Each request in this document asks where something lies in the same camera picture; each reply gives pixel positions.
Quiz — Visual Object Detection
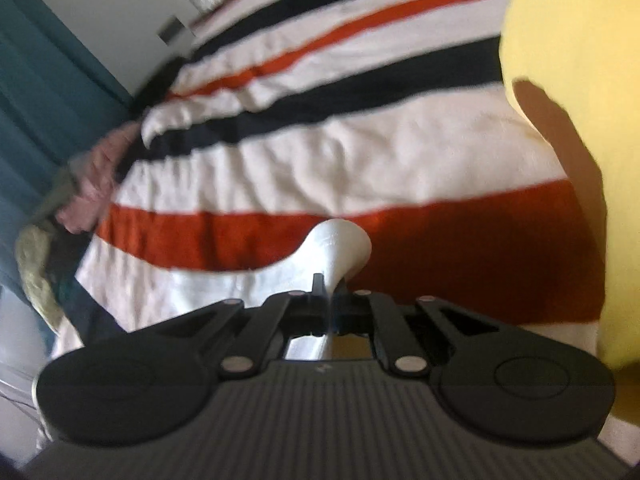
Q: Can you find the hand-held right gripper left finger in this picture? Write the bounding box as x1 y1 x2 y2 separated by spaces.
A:
145 274 331 376

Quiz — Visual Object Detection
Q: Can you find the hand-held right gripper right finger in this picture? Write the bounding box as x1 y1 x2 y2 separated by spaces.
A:
332 290 501 377

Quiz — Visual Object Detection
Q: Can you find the white knit garment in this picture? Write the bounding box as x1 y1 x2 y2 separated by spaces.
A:
280 219 373 361

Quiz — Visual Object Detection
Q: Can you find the striped blanket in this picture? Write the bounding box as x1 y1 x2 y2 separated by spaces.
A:
55 0 608 361

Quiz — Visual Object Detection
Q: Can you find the dark cloth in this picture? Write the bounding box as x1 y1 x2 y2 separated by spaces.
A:
50 220 101 281

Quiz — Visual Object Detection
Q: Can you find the pink cloth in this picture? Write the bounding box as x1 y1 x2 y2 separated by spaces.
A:
55 122 142 234

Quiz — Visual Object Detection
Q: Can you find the teal curtain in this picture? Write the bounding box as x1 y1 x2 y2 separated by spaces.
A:
0 0 133 306

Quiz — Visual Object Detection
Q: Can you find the person's yellow shirt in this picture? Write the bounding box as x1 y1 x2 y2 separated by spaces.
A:
500 0 640 426

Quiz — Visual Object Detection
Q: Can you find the grey wall socket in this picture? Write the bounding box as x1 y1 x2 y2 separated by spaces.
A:
157 16 187 45

